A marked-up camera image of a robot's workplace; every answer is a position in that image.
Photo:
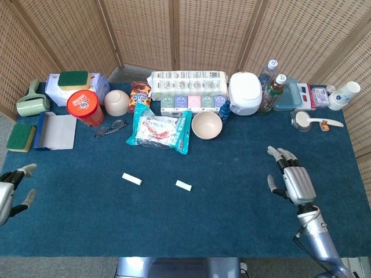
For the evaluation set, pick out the clear container blue lid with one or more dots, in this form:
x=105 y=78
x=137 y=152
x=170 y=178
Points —
x=290 y=97

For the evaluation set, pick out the brown cookie pack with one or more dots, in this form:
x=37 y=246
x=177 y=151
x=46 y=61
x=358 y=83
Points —
x=139 y=97

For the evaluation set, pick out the orange candy wrapper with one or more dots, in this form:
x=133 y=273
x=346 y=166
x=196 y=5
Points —
x=324 y=126

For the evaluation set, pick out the light green pocket tissue pack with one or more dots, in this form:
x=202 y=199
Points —
x=207 y=103

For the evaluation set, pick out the glass bowl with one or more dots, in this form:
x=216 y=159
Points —
x=295 y=126

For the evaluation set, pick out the wicker folding screen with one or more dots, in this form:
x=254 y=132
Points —
x=203 y=34

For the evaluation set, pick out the blue violet pocket tissue pack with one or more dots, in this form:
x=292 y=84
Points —
x=219 y=100

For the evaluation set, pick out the orange instant noodle cup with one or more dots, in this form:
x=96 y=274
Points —
x=84 y=102

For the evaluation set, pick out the green yellow sponge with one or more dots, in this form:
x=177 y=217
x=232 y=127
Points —
x=20 y=137
x=72 y=78

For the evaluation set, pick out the overturned beige bowl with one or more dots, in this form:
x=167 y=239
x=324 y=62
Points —
x=116 y=102

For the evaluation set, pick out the upright beige bowl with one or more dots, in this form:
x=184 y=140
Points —
x=207 y=127

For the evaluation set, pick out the pink pocket tissue pack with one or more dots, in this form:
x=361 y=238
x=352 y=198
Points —
x=194 y=103

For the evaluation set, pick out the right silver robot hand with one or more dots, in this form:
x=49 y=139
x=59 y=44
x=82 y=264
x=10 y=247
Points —
x=298 y=185

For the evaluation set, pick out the toilet paper roll pack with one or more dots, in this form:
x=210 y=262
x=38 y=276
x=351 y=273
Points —
x=188 y=84

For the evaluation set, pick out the small white bottle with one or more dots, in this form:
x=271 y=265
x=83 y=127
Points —
x=331 y=89

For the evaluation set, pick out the dark green pocket tissue pack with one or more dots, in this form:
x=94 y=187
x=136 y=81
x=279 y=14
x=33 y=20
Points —
x=167 y=104

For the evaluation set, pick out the blue spray bottle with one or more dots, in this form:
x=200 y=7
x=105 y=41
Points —
x=224 y=111

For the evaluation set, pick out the green tea bottle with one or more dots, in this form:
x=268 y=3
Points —
x=269 y=97

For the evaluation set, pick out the purple pocket tissue pack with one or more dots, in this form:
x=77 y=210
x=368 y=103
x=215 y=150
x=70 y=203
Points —
x=181 y=103

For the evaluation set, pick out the white rice cooker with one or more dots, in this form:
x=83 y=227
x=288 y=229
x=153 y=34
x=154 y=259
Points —
x=245 y=92

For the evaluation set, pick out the beige plastic spoon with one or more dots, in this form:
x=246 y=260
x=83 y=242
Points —
x=303 y=118

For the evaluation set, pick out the stacked floral paper cups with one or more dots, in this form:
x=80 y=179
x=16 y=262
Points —
x=345 y=95

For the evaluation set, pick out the white tissue package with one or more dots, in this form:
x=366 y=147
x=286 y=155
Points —
x=55 y=92

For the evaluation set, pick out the clear water bottle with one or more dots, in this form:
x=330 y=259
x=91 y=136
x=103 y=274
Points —
x=268 y=75

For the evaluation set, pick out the green sticky note sheet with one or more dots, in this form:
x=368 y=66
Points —
x=183 y=185

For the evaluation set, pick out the green lint roller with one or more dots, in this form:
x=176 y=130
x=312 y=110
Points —
x=32 y=105

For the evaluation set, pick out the red blue 3D glasses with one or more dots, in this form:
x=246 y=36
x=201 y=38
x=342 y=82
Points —
x=305 y=92

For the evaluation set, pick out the black frame eyeglasses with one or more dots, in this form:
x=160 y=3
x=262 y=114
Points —
x=117 y=124

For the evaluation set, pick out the teal food bag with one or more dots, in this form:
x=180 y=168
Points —
x=156 y=130

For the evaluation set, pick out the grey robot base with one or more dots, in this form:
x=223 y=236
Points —
x=174 y=267

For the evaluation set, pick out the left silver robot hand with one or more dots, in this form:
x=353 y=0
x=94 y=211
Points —
x=5 y=197

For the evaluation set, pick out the blue table cloth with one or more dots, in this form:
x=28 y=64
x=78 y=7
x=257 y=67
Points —
x=232 y=217

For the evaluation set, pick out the clear case purple label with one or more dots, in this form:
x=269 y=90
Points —
x=320 y=97

